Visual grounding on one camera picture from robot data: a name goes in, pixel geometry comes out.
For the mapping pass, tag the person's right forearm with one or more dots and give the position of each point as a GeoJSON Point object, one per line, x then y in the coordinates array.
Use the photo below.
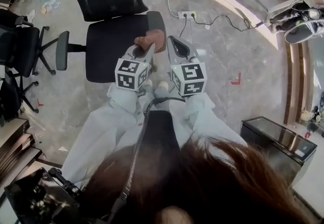
{"type": "Point", "coordinates": [200, 111]}

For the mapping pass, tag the white power strip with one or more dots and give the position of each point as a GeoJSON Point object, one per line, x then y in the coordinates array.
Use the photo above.
{"type": "Point", "coordinates": [181, 14]}

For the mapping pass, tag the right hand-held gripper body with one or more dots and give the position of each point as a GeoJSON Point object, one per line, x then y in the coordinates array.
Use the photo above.
{"type": "Point", "coordinates": [189, 73]}

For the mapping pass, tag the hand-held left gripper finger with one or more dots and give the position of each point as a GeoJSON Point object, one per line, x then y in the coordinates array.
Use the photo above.
{"type": "Point", "coordinates": [150, 53]}
{"type": "Point", "coordinates": [132, 53]}

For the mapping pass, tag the person's right shoe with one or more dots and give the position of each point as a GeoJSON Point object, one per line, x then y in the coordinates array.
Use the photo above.
{"type": "Point", "coordinates": [163, 85]}

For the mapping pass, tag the black glass-top cabinet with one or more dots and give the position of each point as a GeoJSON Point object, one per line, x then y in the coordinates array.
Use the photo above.
{"type": "Point", "coordinates": [278, 139]}

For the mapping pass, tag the black chest pack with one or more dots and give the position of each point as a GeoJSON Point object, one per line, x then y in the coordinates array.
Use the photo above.
{"type": "Point", "coordinates": [159, 131]}

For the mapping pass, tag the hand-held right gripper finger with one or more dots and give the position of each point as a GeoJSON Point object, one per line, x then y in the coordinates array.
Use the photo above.
{"type": "Point", "coordinates": [188, 49]}
{"type": "Point", "coordinates": [173, 50]}

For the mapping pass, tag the person's left forearm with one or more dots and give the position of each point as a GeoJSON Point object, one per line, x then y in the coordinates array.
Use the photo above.
{"type": "Point", "coordinates": [124, 101]}

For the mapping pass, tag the black chair armrest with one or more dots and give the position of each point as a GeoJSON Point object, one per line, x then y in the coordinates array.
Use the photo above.
{"type": "Point", "coordinates": [62, 50]}
{"type": "Point", "coordinates": [155, 21]}

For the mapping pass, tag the black mesh office chair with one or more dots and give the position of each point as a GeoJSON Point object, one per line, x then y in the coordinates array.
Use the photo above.
{"type": "Point", "coordinates": [114, 45]}
{"type": "Point", "coordinates": [8, 96]}
{"type": "Point", "coordinates": [20, 45]}

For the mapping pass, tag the orange knitted cloth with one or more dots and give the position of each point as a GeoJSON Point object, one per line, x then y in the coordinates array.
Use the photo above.
{"type": "Point", "coordinates": [155, 38]}

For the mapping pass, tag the person's left shoe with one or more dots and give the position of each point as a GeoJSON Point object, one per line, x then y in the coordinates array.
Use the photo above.
{"type": "Point", "coordinates": [148, 83]}

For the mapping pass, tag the person's white shirt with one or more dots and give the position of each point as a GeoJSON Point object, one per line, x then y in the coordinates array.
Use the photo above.
{"type": "Point", "coordinates": [88, 142]}

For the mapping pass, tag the wooden steps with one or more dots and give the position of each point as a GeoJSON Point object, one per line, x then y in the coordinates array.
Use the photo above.
{"type": "Point", "coordinates": [15, 136]}

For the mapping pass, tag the black glossy equipment case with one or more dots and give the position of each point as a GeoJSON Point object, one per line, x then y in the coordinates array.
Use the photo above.
{"type": "Point", "coordinates": [38, 200]}

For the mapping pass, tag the person's shoe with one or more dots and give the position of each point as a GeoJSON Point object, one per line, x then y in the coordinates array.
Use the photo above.
{"type": "Point", "coordinates": [163, 85]}
{"type": "Point", "coordinates": [148, 83]}

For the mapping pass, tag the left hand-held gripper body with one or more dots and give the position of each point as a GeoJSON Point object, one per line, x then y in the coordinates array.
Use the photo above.
{"type": "Point", "coordinates": [126, 79]}

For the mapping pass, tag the person's left leg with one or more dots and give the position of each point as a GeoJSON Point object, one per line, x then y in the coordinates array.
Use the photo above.
{"type": "Point", "coordinates": [144, 96]}

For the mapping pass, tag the person's leg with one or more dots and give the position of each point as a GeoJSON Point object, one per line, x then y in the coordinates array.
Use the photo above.
{"type": "Point", "coordinates": [164, 93]}
{"type": "Point", "coordinates": [144, 96]}

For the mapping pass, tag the person's right leg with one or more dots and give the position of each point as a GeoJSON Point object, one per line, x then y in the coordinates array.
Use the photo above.
{"type": "Point", "coordinates": [164, 93]}

